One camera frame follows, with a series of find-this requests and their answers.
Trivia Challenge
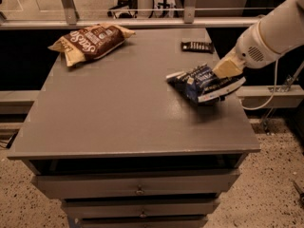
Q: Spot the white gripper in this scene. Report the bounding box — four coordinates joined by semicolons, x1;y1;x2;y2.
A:
213;21;279;79

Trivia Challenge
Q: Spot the blue potato chip bag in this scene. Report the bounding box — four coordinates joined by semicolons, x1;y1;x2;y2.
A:
166;64;246;105

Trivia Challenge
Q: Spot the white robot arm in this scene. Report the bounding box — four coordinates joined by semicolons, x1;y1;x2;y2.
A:
213;0;304;78

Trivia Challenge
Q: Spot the black rxbar chocolate bar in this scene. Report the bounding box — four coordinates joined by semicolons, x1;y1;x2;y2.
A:
181;42;214;53

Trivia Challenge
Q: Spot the brown SunChips bag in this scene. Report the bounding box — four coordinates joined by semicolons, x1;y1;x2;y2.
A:
48;23;136;67

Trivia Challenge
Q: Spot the black office chair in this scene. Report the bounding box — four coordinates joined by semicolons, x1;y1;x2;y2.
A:
107;0;138;18

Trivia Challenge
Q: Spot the grey drawer cabinet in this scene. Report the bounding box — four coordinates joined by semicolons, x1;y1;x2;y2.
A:
7;28;262;228

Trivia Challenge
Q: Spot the bottom grey drawer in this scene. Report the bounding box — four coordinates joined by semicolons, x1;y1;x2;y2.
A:
80;216;208;228

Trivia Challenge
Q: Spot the grey drawer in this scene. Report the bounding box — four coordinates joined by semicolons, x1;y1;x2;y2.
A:
80;216;208;228
32;169;240;200
62;198;219;219

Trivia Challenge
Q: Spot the grey metal railing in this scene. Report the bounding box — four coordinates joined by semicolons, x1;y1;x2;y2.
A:
0;0;276;30

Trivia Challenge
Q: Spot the middle grey drawer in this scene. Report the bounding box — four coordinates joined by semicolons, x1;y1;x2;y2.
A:
62;198;219;219

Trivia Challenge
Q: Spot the top grey drawer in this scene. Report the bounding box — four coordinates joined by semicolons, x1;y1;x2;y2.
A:
32;169;240;200

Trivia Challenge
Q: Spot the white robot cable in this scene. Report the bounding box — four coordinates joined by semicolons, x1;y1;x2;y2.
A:
240;59;280;112

